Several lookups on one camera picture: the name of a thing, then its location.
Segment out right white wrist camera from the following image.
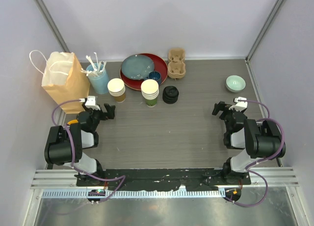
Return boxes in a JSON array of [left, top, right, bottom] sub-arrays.
[[229, 97, 248, 112]]

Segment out small dark blue bowl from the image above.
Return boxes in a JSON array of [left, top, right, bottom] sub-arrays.
[[148, 71, 161, 85]]

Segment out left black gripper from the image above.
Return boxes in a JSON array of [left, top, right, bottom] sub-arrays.
[[82, 103, 114, 132]]

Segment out green paper cup stack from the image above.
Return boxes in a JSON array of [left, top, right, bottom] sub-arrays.
[[141, 79, 159, 107]]

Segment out purple cable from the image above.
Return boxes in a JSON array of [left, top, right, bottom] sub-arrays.
[[52, 98, 126, 203], [224, 100, 287, 207]]

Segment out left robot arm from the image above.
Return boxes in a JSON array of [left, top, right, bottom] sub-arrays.
[[44, 103, 116, 186]]

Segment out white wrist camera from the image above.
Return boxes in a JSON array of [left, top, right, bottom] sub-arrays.
[[229, 97, 248, 112], [84, 96, 101, 110]]

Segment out white slotted cable duct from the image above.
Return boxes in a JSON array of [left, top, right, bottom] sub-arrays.
[[42, 188, 225, 199]]

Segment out cardboard cup carrier stack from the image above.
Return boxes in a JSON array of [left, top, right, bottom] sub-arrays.
[[167, 48, 186, 79]]

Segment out orange round dish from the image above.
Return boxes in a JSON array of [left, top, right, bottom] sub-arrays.
[[66, 120, 78, 126]]

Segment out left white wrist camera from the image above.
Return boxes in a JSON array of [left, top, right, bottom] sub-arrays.
[[84, 96, 101, 110]]

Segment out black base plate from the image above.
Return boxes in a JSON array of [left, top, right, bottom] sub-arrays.
[[75, 168, 251, 192]]

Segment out aluminium frame rail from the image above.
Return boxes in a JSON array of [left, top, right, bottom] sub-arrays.
[[31, 167, 299, 189]]

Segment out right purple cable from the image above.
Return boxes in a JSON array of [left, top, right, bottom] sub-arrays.
[[224, 100, 287, 207]]

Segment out brown paper bag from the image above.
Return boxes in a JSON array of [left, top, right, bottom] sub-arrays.
[[41, 51, 90, 104]]

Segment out black cup lid stack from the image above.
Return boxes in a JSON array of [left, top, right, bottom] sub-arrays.
[[162, 86, 179, 104]]

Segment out light blue cylinder holder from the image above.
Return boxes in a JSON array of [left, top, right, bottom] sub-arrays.
[[86, 64, 110, 94]]

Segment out blue-grey ceramic plate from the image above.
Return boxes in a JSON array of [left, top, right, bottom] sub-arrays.
[[121, 54, 155, 80]]

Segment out pale green ceramic bowl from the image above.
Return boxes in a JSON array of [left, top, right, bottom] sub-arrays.
[[226, 75, 246, 93]]

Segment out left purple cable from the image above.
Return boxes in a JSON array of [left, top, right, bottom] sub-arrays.
[[52, 98, 126, 203]]

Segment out brown paper cup stack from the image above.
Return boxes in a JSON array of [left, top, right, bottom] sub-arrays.
[[107, 78, 126, 102]]

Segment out red round tray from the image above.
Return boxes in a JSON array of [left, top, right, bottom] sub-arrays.
[[120, 53, 168, 91]]

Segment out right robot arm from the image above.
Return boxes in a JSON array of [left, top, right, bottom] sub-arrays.
[[212, 97, 286, 184]]

